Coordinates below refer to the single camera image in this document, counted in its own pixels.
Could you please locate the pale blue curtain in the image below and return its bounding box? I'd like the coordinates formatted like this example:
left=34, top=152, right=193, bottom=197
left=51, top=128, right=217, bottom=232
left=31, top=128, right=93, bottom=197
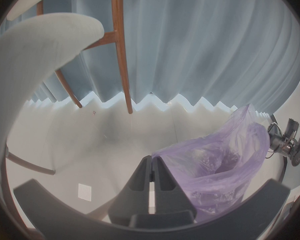
left=6, top=0, right=300, bottom=121

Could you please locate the cream padded wooden chair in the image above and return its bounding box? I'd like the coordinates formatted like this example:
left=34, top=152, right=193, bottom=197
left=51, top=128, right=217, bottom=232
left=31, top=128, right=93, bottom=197
left=0, top=0, right=134, bottom=237

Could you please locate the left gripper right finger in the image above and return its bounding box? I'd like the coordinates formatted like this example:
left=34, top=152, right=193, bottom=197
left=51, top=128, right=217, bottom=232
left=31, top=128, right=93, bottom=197
left=153, top=156, right=198, bottom=220

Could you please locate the purple plastic bag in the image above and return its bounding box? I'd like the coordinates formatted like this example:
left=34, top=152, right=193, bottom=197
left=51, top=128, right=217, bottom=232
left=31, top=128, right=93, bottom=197
left=151, top=104, right=271, bottom=222

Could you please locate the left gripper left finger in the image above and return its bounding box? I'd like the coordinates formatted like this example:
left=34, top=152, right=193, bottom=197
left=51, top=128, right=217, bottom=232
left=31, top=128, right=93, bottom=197
left=107, top=155, right=152, bottom=227

